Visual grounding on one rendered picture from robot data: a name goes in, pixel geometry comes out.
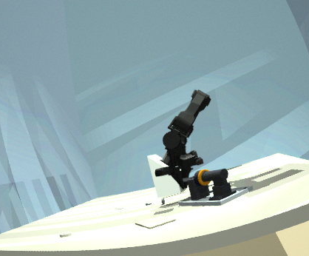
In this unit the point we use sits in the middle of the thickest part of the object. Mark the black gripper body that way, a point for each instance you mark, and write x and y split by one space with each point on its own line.
167 170

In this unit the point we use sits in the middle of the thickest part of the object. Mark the orange ring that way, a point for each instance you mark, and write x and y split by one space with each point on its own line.
200 180

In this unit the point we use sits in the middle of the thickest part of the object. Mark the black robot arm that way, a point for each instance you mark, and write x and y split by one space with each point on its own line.
181 130

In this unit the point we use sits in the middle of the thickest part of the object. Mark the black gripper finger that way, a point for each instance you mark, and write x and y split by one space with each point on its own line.
186 175
179 179

